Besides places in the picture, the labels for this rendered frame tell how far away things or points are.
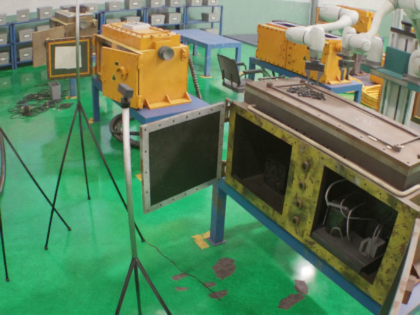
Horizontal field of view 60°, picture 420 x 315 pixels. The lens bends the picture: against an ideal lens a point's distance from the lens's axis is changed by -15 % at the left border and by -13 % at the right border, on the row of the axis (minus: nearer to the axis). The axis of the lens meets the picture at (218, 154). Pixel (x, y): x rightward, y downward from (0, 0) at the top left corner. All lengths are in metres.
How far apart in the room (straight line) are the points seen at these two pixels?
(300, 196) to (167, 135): 0.82
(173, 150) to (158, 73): 1.93
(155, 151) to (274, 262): 1.39
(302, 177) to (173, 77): 2.47
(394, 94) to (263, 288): 2.07
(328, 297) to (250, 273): 0.63
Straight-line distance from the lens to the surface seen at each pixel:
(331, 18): 3.21
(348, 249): 2.26
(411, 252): 1.55
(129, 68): 4.19
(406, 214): 1.85
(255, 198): 2.67
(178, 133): 2.47
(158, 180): 2.50
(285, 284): 3.09
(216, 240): 3.37
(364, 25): 12.60
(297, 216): 2.38
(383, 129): 2.23
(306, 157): 2.21
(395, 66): 3.71
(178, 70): 4.42
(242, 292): 2.98
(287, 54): 6.18
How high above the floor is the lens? 2.09
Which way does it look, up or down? 26 degrees down
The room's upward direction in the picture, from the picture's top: 3 degrees clockwise
